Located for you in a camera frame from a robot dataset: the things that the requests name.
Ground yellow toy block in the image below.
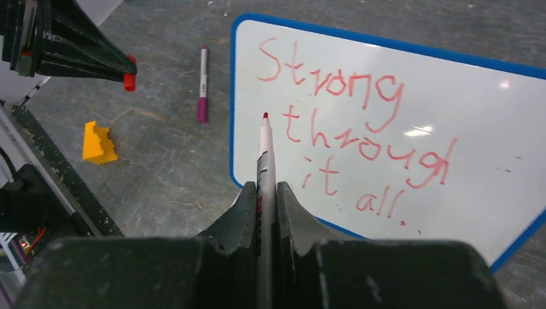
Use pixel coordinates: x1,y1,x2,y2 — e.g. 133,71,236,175
82,121,118,164

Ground purple cap marker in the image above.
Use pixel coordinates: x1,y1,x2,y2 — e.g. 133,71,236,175
197,46,208,123

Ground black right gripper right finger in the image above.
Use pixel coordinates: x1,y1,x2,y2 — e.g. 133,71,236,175
276,182,505,308

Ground blue framed whiteboard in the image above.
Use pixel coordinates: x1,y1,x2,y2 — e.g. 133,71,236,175
230,14,545,270

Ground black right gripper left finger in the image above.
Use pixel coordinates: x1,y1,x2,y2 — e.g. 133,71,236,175
14,182,257,308

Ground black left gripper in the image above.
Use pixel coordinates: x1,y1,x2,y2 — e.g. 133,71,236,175
1,0,137,82

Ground aluminium rail frame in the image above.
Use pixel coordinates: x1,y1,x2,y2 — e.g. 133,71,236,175
0,77,78,309

